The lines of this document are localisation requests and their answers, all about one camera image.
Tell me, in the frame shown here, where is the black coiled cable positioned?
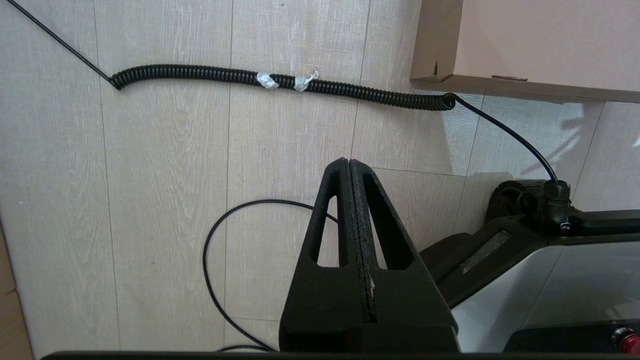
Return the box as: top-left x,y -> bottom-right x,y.
4,0 -> 560,184

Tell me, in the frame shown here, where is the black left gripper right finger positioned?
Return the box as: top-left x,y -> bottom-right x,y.
349,159 -> 460,352

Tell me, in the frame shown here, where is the red emergency stop button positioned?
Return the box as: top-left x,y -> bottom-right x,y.
611,327 -> 640,354

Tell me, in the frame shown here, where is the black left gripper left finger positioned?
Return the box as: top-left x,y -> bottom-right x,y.
279,157 -> 373,352

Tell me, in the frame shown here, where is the flat brown cardboard piece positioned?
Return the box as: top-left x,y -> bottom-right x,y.
0,220 -> 35,360

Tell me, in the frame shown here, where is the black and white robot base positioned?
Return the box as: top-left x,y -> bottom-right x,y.
419,179 -> 640,354

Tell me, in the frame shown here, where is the thin black cable loop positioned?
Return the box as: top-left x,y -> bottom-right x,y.
202,199 -> 339,353

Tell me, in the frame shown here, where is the brown cardboard shoe box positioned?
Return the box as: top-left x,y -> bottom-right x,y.
410,0 -> 640,105

